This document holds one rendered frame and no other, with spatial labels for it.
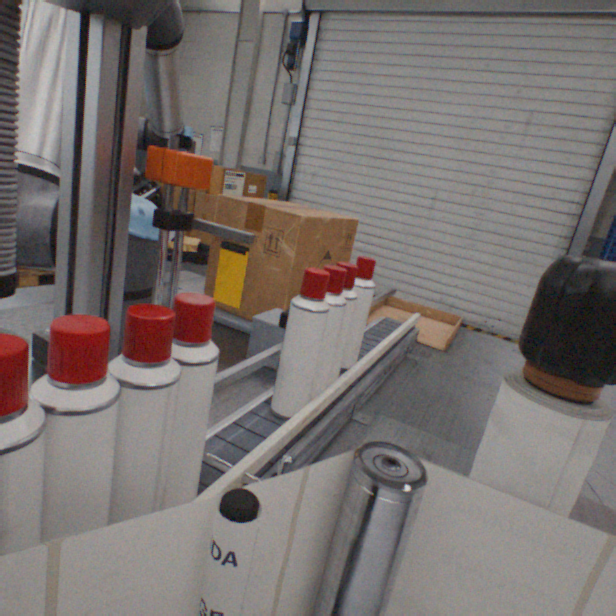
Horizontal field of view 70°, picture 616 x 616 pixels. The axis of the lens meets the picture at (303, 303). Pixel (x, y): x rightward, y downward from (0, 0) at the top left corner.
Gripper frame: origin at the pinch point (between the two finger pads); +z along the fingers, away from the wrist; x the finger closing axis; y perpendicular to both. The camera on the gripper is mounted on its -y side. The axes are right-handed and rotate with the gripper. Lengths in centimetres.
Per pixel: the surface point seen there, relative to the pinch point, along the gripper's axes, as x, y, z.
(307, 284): -20, 10, 49
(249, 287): 14.7, 11.2, 15.1
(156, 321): -41, -6, 59
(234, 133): 254, 171, -408
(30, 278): 162, -84, -230
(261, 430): -11, -4, 57
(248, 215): 3.4, 19.5, 6.6
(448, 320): 64, 64, 32
